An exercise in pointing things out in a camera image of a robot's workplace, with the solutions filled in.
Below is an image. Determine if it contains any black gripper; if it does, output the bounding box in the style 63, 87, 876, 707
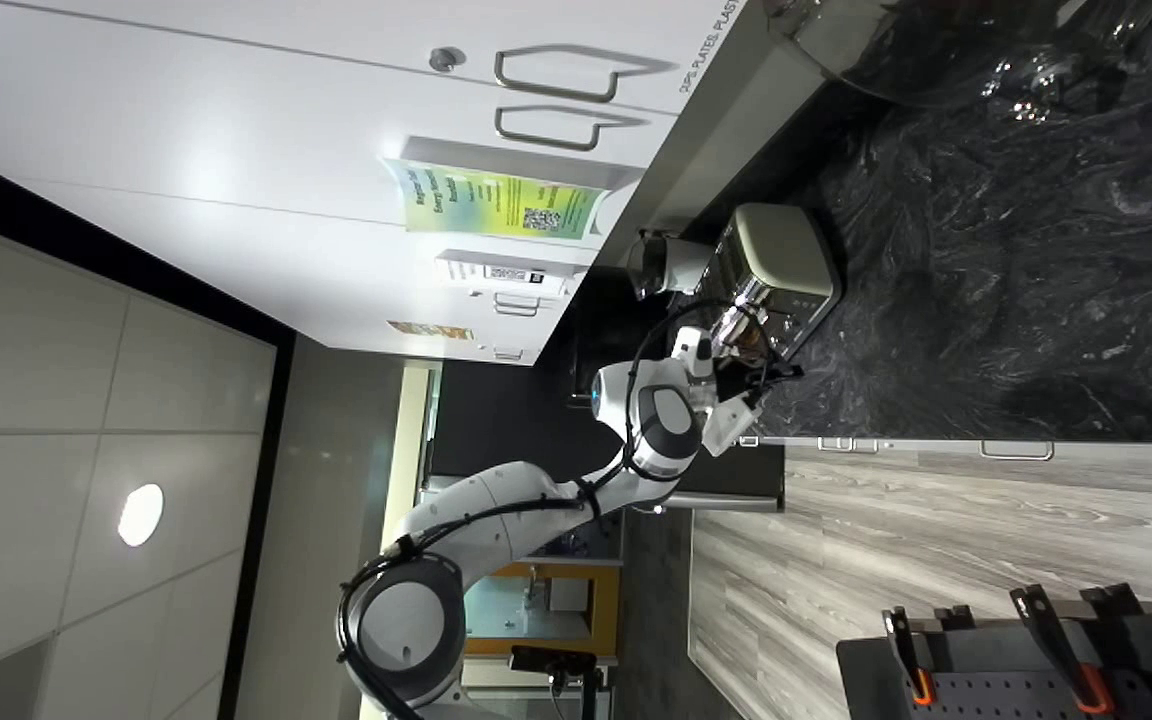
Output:
699, 309, 810, 410

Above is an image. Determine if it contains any black and silver appliance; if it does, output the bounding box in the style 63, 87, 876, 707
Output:
630, 223, 719, 306

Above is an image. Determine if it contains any white printed label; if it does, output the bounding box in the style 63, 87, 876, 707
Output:
438, 249, 588, 291

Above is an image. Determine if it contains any green and yellow poster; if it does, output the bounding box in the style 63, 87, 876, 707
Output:
391, 157, 610, 249

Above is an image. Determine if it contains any wooden table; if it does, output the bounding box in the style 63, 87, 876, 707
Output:
459, 555, 630, 666

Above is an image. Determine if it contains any orange sticker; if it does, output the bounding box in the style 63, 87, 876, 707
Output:
384, 318, 477, 346

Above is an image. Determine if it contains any black clamp with orange tip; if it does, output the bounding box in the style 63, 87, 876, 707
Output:
1005, 582, 1122, 720
876, 604, 946, 711

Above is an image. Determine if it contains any white upper cabinet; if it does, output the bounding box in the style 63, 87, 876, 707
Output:
0, 0, 744, 369

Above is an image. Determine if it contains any round ceiling light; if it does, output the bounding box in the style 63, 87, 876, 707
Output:
113, 480, 174, 551

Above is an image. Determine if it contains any metal drawer handle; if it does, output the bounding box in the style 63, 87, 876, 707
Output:
975, 437, 1059, 469

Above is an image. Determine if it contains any dark cabinet door handle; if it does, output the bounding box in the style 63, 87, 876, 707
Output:
493, 41, 678, 110
493, 99, 658, 157

